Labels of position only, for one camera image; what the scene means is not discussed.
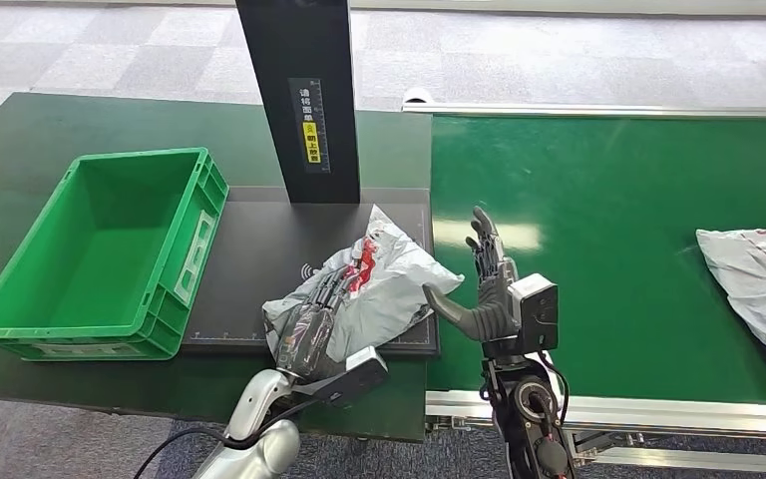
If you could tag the grey package with red print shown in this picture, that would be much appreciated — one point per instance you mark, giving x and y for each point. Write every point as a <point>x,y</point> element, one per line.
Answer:
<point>389,291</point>

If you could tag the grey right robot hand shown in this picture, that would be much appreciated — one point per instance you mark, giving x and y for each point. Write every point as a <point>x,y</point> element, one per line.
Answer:
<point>495,304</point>

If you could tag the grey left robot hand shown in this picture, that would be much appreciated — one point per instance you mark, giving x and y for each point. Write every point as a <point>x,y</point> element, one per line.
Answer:
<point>307,340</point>

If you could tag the wide aluminium conveyor rail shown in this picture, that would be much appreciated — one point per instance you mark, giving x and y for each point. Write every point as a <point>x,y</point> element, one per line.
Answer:
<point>654,413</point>

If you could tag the metal conveyor support bracket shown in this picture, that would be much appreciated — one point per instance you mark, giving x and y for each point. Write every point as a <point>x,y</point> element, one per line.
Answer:
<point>687,457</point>

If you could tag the green plastic crate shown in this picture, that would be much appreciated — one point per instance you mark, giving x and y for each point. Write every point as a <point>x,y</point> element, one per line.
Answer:
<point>99,264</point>

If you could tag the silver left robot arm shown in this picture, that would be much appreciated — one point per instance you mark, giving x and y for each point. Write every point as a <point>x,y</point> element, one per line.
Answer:
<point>257,423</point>

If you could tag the thin aluminium conveyor rail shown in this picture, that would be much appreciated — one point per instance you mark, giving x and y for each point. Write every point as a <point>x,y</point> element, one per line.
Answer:
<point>588,110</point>

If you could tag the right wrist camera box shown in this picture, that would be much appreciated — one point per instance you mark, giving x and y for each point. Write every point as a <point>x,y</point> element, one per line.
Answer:
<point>535,311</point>

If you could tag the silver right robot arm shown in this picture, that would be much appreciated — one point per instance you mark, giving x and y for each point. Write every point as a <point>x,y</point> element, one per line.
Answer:
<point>528,423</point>

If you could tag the black scanner base plate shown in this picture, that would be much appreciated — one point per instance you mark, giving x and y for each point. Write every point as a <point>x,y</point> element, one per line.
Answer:
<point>257,244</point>

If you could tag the white conveyor roller end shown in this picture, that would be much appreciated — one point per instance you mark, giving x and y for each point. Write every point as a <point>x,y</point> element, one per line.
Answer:
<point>417,96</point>

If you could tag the black scanner column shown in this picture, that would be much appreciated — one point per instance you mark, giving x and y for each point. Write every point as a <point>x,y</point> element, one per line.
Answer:
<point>300,46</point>

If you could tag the yellow and black column label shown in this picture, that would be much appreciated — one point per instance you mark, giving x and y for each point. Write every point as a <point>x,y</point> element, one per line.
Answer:
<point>310,125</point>

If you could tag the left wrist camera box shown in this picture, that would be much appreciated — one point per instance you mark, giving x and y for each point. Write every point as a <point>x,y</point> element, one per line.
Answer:
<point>350,377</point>

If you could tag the grey package with red line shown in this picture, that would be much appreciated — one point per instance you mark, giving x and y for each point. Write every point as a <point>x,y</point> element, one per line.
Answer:
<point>760,278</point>

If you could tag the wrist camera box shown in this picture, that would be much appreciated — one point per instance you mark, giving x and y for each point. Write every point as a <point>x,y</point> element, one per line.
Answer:
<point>350,377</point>
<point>535,311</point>

